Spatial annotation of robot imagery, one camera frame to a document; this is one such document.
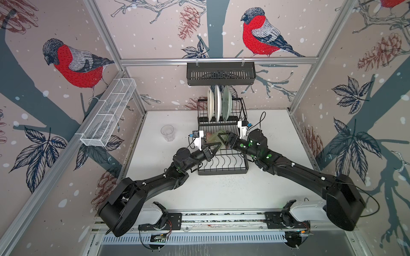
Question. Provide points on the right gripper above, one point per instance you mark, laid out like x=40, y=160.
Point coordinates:
x=232, y=138

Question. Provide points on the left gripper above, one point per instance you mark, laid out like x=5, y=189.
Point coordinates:
x=213, y=151

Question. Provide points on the green glass tumbler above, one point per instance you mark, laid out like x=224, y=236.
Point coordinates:
x=213, y=137

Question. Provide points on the clear glass tumbler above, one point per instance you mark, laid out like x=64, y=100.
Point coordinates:
x=168, y=132

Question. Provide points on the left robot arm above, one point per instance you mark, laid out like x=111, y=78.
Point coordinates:
x=124, y=204

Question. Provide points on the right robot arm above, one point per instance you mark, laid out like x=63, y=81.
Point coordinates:
x=344, y=204

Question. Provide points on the black two-tier dish rack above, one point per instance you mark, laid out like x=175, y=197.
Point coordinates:
x=226, y=161

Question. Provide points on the green plate right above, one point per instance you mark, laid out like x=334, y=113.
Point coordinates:
x=226, y=103

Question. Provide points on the cream plate left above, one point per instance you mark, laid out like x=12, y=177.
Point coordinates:
x=210, y=104

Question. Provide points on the white plate middle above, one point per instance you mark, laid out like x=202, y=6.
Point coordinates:
x=218, y=103

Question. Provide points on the aluminium top crossbar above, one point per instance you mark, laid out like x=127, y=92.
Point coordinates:
x=258, y=61

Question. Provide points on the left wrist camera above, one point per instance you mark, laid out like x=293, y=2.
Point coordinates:
x=196, y=137

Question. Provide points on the black hanging wire shelf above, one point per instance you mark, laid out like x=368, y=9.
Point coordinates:
x=232, y=73

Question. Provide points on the aluminium front rail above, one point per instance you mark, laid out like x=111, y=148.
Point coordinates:
x=233, y=220

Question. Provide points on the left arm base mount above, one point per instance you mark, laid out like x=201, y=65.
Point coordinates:
x=157, y=217

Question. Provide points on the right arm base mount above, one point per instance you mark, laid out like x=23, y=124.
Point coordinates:
x=283, y=219

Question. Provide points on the white mesh wall basket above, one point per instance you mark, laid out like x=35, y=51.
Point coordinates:
x=105, y=121

